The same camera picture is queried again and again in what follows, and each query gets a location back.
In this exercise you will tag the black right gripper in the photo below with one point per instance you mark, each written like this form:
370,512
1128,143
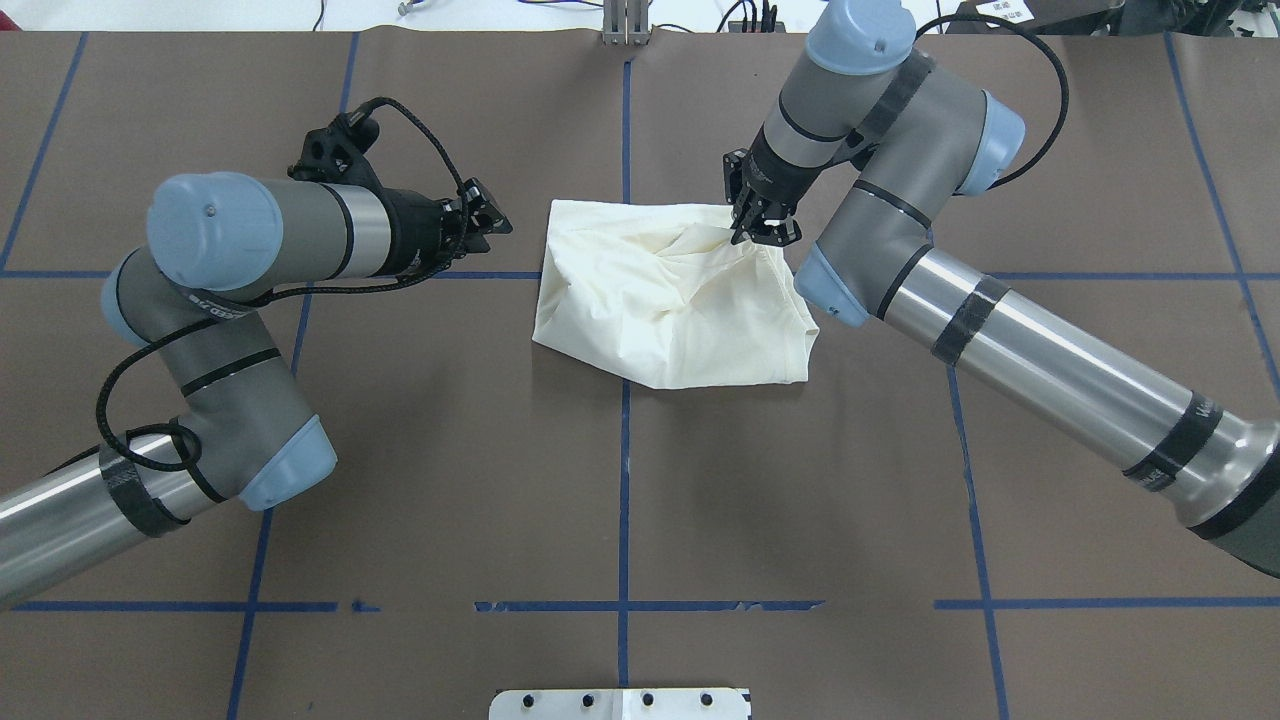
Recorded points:
771,179

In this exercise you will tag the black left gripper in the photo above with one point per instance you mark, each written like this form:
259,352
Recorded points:
412,230

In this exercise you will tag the cream long-sleeve cat shirt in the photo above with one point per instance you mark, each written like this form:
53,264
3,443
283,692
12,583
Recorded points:
660,296

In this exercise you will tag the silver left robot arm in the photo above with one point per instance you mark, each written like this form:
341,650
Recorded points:
207,409

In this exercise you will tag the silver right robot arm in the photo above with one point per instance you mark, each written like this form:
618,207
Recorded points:
1088,225

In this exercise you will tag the aluminium frame post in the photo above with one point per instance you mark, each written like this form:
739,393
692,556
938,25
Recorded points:
626,22

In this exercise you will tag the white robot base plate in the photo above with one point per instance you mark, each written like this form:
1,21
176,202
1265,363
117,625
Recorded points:
623,703

